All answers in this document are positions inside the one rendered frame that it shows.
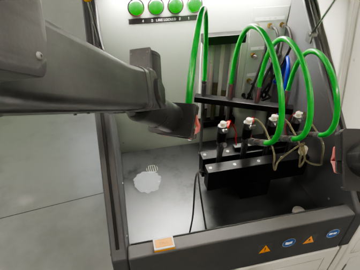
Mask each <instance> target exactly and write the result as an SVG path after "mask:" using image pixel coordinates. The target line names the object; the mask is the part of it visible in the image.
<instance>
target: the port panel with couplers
mask: <svg viewBox="0 0 360 270"><path fill-rule="evenodd" d="M289 8H290V5H288V6H270V7H253V11H252V18H251V24H257V25H259V26H261V27H262V28H263V29H264V30H265V32H266V33H267V34H268V36H269V38H270V40H271V42H273V41H274V40H275V39H276V38H277V37H276V33H275V30H273V27H276V28H277V30H278V33H279V36H284V31H285V27H286V26H288V25H287V24H286V23H287V18H288V13H289ZM281 46H282V42H280V48H279V51H278V54H277V58H278V60H279V58H280V57H281V56H282V55H281V53H280V50H281ZM264 47H265V42H264V40H263V38H262V37H261V35H260V34H259V33H258V32H257V31H256V30H254V29H251V30H250V33H249V40H248V45H247V52H246V60H245V67H244V74H243V82H242V89H241V93H244V92H249V91H250V89H251V86H252V85H251V84H252V83H253V81H254V78H255V76H256V73H257V71H258V67H259V65H260V62H261V59H262V56H263V52H264ZM269 65H270V62H269V59H268V62H267V65H266V69H265V73H266V71H267V69H268V67H269ZM265 73H264V75H265ZM270 78H271V70H270V71H269V73H268V75H267V77H266V79H265V81H264V83H263V85H262V89H261V90H262V91H263V90H264V88H265V87H266V85H267V84H268V82H269V81H270Z"/></svg>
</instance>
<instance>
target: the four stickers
mask: <svg viewBox="0 0 360 270"><path fill-rule="evenodd" d="M340 230H341V228H340V229H334V230H329V232H328V234H327V235H326V237H325V239H326V238H331V237H336V236H337V235H338V233H339V232H340ZM317 236H318V234H316V235H311V236H305V238H304V241H303V243H302V245H303V244H307V243H313V242H314V241H315V239H316V237H317ZM296 239H297V237H295V238H291V239H286V240H284V241H283V244H282V247H281V248H286V247H289V246H293V245H295V242H296ZM272 246H273V243H272V244H267V245H262V246H260V247H259V250H258V254H261V253H265V252H269V251H271V249H272Z"/></svg>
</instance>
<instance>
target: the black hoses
mask: <svg viewBox="0 0 360 270"><path fill-rule="evenodd" d="M285 29H287V30H288V33H289V38H291V39H293V36H292V33H291V30H290V27H288V26H286V27H285ZM273 30H275V33H276V37H277V38H278V37H280V36H279V33H278V29H277V28H276V27H273ZM279 48H280V42H279V43H278V44H277V48H276V51H275V52H276V55H277V54H278V51H279ZM266 51H267V46H266V44H265V47H264V52H263V55H262V59H261V62H260V65H259V67H258V71H257V73H256V76H255V78H254V81H253V83H252V84H251V85H252V86H251V89H250V91H249V93H248V94H247V98H246V97H245V93H243V94H242V97H243V98H244V99H250V100H254V95H255V91H256V87H255V83H256V81H257V78H258V76H259V72H260V69H261V65H262V63H263V60H264V57H265V54H266ZM290 51H291V46H289V48H288V51H287V53H286V54H285V56H284V58H283V60H282V62H281V63H280V68H281V66H282V65H283V63H284V59H285V57H286V56H288V55H289V53H290ZM269 62H270V65H269V67H268V69H267V71H266V73H265V75H264V77H263V80H262V85H263V83H264V81H265V79H266V77H267V75H268V73H269V71H270V70H271V78H270V81H269V82H268V84H267V85H266V87H265V88H264V90H263V91H262V92H261V94H260V98H262V100H261V101H265V100H269V99H270V98H271V96H270V95H269V90H270V88H271V86H272V82H273V79H274V77H275V73H274V74H273V63H272V60H271V57H269ZM262 85H261V86H262ZM267 88H268V89H267ZM266 89H267V90H266ZM252 90H253V98H252V97H251V93H252ZM263 94H265V96H263ZM267 96H268V97H267Z"/></svg>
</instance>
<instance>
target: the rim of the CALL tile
mask: <svg viewBox="0 0 360 270"><path fill-rule="evenodd" d="M169 237H171V239H172V243H173V245H170V246H165V247H160V248H156V247H155V240H158V239H164V238H169ZM153 245H154V251H158V250H163V249H168V248H174V247H175V244H174V239H173V236H168V237H162V238H157V239H153Z"/></svg>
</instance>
